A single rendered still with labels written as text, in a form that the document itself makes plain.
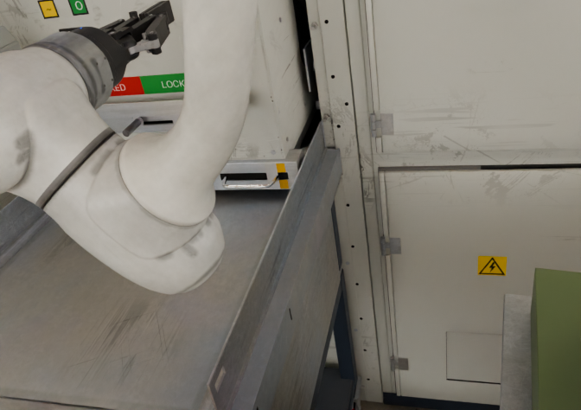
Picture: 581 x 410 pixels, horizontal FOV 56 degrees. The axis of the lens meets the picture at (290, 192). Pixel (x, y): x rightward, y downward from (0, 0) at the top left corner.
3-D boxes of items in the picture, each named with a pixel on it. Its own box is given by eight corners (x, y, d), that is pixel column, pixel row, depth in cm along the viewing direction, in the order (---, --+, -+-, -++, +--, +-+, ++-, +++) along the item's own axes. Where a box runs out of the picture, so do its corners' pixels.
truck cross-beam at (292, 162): (301, 189, 103) (296, 161, 100) (57, 191, 118) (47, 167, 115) (306, 176, 107) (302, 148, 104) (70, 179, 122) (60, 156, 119)
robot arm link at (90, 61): (102, 126, 58) (129, 103, 63) (72, 41, 53) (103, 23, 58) (30, 129, 60) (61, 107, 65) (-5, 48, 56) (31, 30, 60)
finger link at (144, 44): (100, 46, 64) (141, 43, 62) (123, 32, 68) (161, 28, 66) (107, 66, 65) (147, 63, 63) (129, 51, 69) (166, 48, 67)
